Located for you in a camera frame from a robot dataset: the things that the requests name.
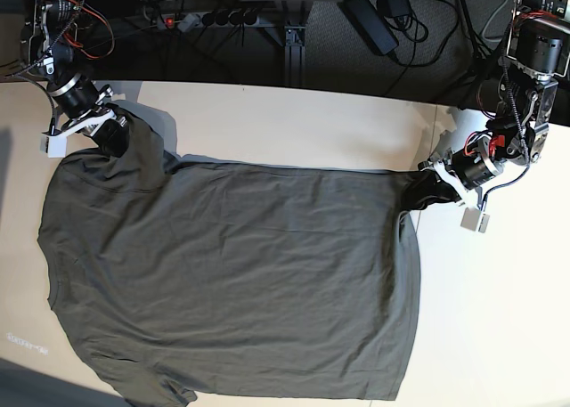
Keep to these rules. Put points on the black tripod stand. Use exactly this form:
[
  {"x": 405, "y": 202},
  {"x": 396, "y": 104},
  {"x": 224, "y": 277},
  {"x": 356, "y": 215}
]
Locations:
[{"x": 482, "y": 64}]

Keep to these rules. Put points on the black power strip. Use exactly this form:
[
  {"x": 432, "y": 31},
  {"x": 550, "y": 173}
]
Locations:
[{"x": 226, "y": 18}]

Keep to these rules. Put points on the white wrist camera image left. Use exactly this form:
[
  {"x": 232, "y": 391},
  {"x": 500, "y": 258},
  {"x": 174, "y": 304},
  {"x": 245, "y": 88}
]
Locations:
[{"x": 55, "y": 146}]

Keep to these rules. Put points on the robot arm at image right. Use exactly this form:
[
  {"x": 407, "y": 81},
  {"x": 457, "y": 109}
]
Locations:
[{"x": 533, "y": 54}]

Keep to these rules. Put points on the grey T-shirt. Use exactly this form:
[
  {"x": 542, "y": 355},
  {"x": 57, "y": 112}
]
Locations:
[{"x": 174, "y": 278}]

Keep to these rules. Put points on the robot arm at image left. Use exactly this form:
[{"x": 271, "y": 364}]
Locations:
[{"x": 57, "y": 38}]

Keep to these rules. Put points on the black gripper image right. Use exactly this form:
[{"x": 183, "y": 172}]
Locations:
[{"x": 453, "y": 173}]

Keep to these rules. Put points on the black power adapter brick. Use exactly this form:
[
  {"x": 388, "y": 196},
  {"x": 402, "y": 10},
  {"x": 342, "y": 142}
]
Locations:
[{"x": 371, "y": 28}]

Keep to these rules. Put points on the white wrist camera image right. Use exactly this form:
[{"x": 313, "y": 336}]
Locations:
[{"x": 475, "y": 220}]

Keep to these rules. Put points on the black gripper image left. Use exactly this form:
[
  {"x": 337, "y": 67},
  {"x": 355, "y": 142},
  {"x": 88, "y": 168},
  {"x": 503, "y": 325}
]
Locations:
[{"x": 78, "y": 99}]

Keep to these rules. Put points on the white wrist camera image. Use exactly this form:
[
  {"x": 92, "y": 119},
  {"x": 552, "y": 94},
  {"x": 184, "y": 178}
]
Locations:
[
  {"x": 475, "y": 220},
  {"x": 55, "y": 146}
]

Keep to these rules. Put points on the aluminium frame post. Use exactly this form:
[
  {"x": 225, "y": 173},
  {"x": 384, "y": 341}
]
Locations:
[{"x": 294, "y": 56}]

